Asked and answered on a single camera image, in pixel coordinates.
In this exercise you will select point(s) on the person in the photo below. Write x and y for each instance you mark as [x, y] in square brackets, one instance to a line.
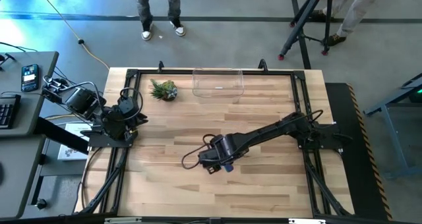
[143, 6]
[356, 10]

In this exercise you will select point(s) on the blue-grey metal cart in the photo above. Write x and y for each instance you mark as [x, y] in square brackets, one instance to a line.
[395, 98]

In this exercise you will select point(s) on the clear plastic basket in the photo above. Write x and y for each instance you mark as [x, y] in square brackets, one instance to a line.
[217, 87]

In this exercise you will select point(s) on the black camera tripod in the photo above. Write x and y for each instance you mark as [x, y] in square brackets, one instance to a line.
[305, 14]

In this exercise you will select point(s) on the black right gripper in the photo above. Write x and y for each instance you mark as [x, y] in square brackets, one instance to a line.
[217, 151]

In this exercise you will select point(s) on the grey desk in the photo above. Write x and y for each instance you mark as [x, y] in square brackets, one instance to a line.
[43, 66]

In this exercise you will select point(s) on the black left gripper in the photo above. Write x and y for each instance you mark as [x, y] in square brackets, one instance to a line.
[136, 123]

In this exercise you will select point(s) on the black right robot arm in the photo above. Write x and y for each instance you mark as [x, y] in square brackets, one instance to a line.
[263, 131]

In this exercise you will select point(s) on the white printed booklet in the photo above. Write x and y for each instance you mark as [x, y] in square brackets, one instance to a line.
[71, 153]

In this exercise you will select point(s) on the white metal bracket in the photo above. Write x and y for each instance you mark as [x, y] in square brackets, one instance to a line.
[122, 220]
[306, 221]

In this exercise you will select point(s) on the black caster wheel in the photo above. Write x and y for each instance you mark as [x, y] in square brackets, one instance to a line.
[41, 204]

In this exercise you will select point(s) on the black smartphone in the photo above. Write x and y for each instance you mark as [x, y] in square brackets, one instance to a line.
[29, 77]

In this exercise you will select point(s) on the black metal table frame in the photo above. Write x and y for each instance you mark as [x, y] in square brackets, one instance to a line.
[184, 72]

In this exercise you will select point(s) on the dark blue measuring cup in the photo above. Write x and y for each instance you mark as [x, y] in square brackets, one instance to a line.
[229, 168]

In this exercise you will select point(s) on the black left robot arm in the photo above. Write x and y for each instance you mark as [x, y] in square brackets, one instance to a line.
[82, 100]

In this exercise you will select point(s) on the black hazard-striped floor mat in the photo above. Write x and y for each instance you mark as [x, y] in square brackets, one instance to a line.
[359, 184]

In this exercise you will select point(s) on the small potted succulent plant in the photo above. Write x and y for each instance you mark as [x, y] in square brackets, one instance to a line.
[165, 90]

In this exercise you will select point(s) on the black keyboard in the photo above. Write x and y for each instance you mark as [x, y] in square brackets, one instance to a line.
[8, 112]

